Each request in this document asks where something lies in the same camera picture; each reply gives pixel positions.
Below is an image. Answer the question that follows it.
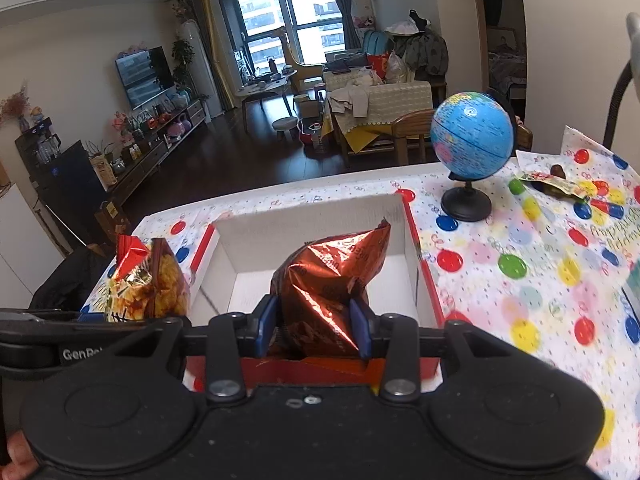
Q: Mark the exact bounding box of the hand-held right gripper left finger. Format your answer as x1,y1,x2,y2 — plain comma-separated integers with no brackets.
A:
125,294,279,404

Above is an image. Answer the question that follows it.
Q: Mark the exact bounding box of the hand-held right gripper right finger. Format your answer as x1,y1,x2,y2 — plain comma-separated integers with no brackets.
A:
349,298,501,404

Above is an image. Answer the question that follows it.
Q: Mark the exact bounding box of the copper red foil snack bag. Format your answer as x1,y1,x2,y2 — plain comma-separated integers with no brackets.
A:
270,218,392,361

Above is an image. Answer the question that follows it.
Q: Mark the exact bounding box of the red cardboard box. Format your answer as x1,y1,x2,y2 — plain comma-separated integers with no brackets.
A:
182,193,447,394

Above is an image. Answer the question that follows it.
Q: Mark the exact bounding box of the yellow chips snack bag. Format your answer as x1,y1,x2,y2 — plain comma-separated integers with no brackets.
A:
104,234,192,324

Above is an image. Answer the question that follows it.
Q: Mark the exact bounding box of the person's left hand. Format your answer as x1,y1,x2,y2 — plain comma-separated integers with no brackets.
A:
6,431,39,480

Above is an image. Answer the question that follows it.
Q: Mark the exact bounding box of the black jacket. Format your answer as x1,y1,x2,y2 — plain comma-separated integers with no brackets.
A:
29,243,117,312

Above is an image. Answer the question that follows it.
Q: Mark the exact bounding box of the white cabinet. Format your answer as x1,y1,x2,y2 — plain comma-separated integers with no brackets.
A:
0,182,67,311

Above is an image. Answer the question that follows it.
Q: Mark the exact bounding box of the brown cardboard box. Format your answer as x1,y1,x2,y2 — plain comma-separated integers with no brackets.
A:
94,200,132,242

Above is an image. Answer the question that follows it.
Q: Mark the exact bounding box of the polka dot tablecloth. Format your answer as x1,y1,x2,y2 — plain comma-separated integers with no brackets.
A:
81,125,640,480

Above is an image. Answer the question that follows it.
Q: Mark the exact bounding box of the small round stool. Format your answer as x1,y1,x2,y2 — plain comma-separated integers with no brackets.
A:
272,116,301,144

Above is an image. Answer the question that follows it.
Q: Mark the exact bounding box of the dark wooden television cabinet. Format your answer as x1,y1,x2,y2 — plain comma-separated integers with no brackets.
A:
106,98,209,202

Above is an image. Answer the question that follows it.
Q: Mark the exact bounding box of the wooden chair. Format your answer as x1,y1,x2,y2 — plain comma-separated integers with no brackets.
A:
392,108,439,166

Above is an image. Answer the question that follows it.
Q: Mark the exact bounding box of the blue desk globe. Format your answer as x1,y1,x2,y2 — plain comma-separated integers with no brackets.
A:
429,91,516,221

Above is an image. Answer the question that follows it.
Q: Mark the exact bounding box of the round coffee table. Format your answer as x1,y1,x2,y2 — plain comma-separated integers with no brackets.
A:
237,72,297,134

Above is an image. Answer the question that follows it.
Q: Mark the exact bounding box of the green gold snack packet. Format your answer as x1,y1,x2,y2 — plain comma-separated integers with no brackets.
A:
517,168,604,204

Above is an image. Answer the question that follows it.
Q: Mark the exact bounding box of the yellow armchair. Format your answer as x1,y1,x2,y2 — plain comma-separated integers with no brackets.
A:
287,62,326,94

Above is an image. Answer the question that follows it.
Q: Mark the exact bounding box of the white standing air conditioner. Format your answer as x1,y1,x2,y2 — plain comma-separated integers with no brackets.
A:
179,19,221,121

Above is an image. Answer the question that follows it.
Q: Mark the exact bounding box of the flat screen television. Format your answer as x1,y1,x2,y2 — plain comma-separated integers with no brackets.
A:
114,45,176,110

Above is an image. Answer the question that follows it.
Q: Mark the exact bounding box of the potted green plant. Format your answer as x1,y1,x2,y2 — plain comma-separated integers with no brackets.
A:
171,38,196,92

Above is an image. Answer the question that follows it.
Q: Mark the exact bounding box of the pile of clothes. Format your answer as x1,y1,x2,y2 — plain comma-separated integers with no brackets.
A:
384,9,449,84

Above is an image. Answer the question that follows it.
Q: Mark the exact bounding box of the large window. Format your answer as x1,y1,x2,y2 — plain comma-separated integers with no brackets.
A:
218,0,352,87

